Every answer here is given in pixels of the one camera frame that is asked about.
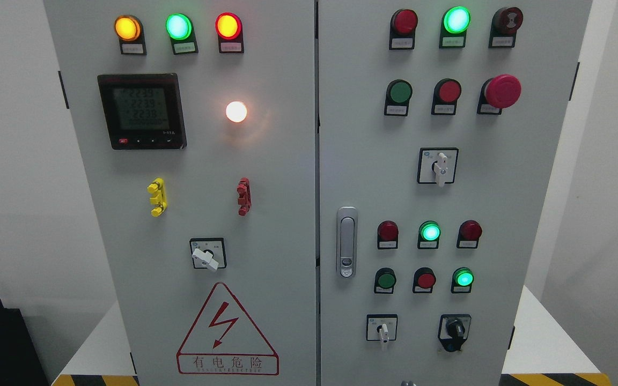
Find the silver door handle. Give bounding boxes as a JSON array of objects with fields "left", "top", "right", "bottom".
[{"left": 336, "top": 207, "right": 358, "bottom": 278}]

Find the grey left cabinet door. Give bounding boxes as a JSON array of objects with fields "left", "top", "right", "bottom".
[{"left": 43, "top": 1, "right": 317, "bottom": 385}]

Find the grey cabinet door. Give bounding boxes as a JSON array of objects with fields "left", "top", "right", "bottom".
[
  {"left": 317, "top": 1, "right": 592, "bottom": 385},
  {"left": 43, "top": 1, "right": 317, "bottom": 385}
]

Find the grey right cabinet door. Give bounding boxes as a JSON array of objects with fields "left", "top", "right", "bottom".
[{"left": 317, "top": 1, "right": 592, "bottom": 385}]

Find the red terminal connector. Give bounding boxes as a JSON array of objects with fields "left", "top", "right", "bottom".
[{"left": 237, "top": 177, "right": 251, "bottom": 217}]

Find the red indicator light middle left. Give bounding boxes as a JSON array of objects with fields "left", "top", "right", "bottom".
[{"left": 376, "top": 220, "right": 399, "bottom": 250}]

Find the white lit indicator lamp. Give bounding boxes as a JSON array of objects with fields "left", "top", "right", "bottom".
[{"left": 225, "top": 101, "right": 248, "bottom": 124}]

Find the green push button lower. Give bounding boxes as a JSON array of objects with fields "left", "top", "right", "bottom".
[{"left": 373, "top": 267, "right": 396, "bottom": 294}]

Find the green push button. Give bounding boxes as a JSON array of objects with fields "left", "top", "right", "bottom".
[
  {"left": 373, "top": 267, "right": 396, "bottom": 294},
  {"left": 384, "top": 79, "right": 413, "bottom": 116}
]

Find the green lit indicator middle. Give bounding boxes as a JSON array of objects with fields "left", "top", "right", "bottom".
[{"left": 417, "top": 220, "right": 441, "bottom": 250}]

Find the green push button upper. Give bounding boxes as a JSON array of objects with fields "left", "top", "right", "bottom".
[{"left": 384, "top": 79, "right": 413, "bottom": 116}]

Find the red push button lower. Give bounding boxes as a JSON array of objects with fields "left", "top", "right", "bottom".
[{"left": 412, "top": 267, "right": 437, "bottom": 294}]

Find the red push button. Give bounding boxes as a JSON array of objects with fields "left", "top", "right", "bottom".
[
  {"left": 431, "top": 78, "right": 462, "bottom": 115},
  {"left": 412, "top": 267, "right": 437, "bottom": 294}
]

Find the yellow terminal connector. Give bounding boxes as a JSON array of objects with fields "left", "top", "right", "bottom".
[{"left": 147, "top": 177, "right": 168, "bottom": 217}]

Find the red indicator light middle right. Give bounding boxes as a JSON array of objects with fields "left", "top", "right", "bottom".
[{"left": 457, "top": 220, "right": 483, "bottom": 249}]

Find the red triangle warning sticker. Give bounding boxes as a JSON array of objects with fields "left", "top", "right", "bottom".
[{"left": 176, "top": 283, "right": 279, "bottom": 376}]

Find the red push button upper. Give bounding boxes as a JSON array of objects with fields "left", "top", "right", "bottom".
[{"left": 431, "top": 78, "right": 462, "bottom": 115}]

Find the green lit button lower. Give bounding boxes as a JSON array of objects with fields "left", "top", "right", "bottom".
[{"left": 450, "top": 267, "right": 474, "bottom": 294}]

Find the red lit indicator light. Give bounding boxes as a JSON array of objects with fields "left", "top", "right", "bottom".
[{"left": 215, "top": 12, "right": 245, "bottom": 54}]

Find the black digital power meter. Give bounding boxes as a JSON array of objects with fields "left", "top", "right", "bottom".
[{"left": 97, "top": 73, "right": 187, "bottom": 151}]

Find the red indicator light top right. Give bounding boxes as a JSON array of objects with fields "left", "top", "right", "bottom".
[{"left": 388, "top": 8, "right": 418, "bottom": 50}]

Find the green indicator light top left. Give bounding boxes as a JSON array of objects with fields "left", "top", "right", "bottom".
[{"left": 165, "top": 13, "right": 198, "bottom": 55}]

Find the green indicator light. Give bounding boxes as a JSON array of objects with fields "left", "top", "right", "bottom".
[
  {"left": 165, "top": 13, "right": 198, "bottom": 55},
  {"left": 439, "top": 6, "right": 470, "bottom": 49}
]

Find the red emergency stop button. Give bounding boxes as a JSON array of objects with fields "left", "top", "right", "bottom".
[{"left": 476, "top": 74, "right": 522, "bottom": 115}]

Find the green indicator light top right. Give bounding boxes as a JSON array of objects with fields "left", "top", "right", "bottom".
[{"left": 439, "top": 6, "right": 470, "bottom": 49}]

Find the yellow indicator light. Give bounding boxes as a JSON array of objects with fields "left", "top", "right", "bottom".
[{"left": 114, "top": 14, "right": 146, "bottom": 55}]

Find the dark red buzzer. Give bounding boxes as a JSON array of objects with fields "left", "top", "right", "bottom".
[{"left": 488, "top": 6, "right": 524, "bottom": 48}]

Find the white platform with hazard stripes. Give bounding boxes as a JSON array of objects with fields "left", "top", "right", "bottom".
[{"left": 53, "top": 288, "right": 611, "bottom": 385}]

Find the black box with antenna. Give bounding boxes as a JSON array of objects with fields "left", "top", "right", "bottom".
[{"left": 0, "top": 298, "right": 49, "bottom": 385}]

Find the left white selector switch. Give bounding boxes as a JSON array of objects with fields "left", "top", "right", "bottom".
[{"left": 189, "top": 237, "right": 226, "bottom": 271}]

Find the white selector switch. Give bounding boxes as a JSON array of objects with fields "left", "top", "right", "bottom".
[
  {"left": 189, "top": 237, "right": 226, "bottom": 271},
  {"left": 366, "top": 314, "right": 398, "bottom": 350},
  {"left": 417, "top": 147, "right": 459, "bottom": 187}
]

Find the upper right white selector switch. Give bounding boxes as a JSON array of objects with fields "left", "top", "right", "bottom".
[{"left": 417, "top": 147, "right": 459, "bottom": 187}]

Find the lower white selector switch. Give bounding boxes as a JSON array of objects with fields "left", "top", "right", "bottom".
[{"left": 366, "top": 314, "right": 398, "bottom": 350}]

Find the black knob selector switch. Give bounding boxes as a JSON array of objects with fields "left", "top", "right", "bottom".
[{"left": 437, "top": 314, "right": 472, "bottom": 352}]

